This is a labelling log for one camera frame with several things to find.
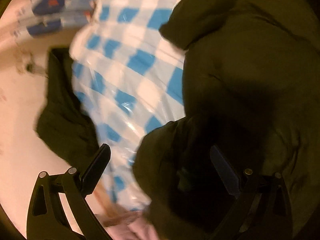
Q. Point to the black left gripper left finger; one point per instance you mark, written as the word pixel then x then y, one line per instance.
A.
pixel 46 218

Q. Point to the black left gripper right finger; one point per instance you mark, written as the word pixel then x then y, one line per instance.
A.
pixel 261 210

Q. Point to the dark olive puffer jacket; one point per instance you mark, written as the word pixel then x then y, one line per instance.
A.
pixel 250 87

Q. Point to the pink garment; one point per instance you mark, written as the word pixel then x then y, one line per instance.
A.
pixel 130 225

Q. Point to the blue white checkered bed cover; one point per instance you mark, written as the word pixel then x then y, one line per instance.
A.
pixel 129 80

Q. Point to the whale print curtain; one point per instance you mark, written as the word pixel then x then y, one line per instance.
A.
pixel 39 17

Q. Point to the black jacket by wall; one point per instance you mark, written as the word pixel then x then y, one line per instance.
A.
pixel 63 126

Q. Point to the white wall socket with charger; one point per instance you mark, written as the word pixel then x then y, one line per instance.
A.
pixel 25 63

